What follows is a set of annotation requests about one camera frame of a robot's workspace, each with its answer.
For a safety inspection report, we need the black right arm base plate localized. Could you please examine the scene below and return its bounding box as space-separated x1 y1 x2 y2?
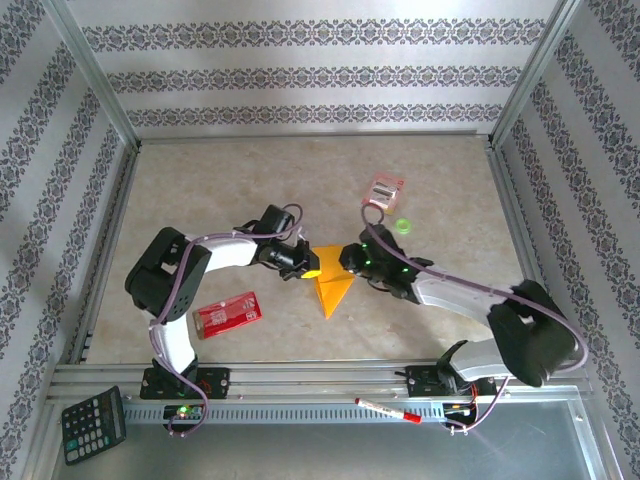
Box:
405 364 499 400

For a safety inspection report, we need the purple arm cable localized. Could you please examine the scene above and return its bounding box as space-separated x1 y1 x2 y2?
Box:
359 202 590 436
149 202 306 439

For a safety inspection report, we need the circuit board with green light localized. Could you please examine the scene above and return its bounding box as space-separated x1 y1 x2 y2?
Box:
163 403 207 422

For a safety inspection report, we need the red white marker pen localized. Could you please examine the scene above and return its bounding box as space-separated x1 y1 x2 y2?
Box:
354 397 424 425

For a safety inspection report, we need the black calculator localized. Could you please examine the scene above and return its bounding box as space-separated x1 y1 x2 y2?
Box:
60 385 128 466

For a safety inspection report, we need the aluminium frame post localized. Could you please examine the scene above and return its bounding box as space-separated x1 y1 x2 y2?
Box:
43 0 141 151
488 0 584 149

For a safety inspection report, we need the grey metal panel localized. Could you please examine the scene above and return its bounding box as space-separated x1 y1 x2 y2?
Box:
29 399 616 480

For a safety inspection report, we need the battery blister pack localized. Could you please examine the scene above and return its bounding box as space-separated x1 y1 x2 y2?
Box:
360 171 407 216

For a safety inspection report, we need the grey slotted cable duct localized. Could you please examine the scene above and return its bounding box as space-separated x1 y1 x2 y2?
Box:
122 403 451 426

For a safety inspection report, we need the wide aluminium frame rail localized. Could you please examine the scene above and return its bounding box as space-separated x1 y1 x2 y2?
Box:
47 360 594 402

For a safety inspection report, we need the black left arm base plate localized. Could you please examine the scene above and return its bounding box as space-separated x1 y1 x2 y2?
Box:
139 366 232 401

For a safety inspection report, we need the red cardboard box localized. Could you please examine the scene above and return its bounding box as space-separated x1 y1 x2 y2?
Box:
192 291 264 342

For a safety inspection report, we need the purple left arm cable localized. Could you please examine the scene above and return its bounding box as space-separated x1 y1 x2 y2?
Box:
149 202 306 439

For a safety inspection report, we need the orange paper sheet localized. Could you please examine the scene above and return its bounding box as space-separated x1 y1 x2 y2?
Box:
312 243 357 321

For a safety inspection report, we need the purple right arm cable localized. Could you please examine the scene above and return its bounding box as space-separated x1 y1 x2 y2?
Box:
359 202 590 436

